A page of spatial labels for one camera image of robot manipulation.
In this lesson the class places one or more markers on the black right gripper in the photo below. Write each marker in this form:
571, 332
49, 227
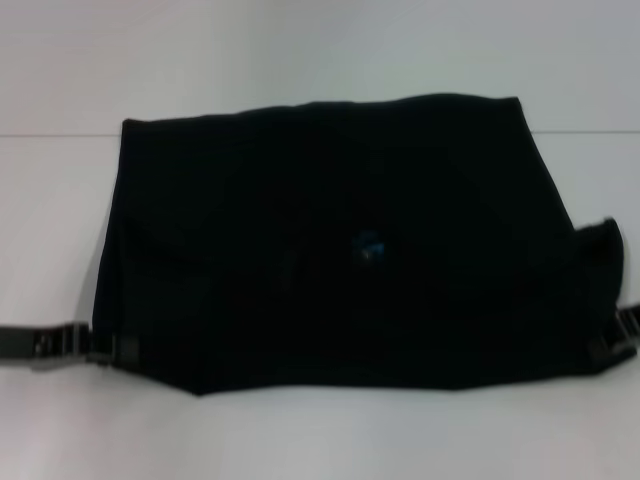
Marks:
630, 330

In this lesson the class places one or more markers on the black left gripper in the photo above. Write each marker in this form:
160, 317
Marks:
45, 345

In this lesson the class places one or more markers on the black shirt with FREE print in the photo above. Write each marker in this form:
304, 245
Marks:
325, 250

